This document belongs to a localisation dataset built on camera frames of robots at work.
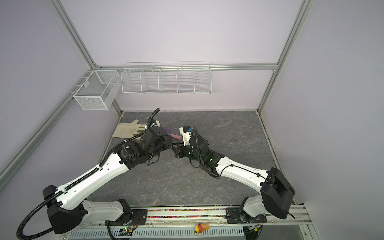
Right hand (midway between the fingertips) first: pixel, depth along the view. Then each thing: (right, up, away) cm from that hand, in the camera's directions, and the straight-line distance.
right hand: (169, 146), depth 72 cm
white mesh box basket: (-52, +33, +25) cm, 66 cm away
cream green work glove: (-36, +7, +36) cm, 52 cm away
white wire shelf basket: (-7, +42, +27) cm, 50 cm away
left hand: (+1, +3, 0) cm, 3 cm away
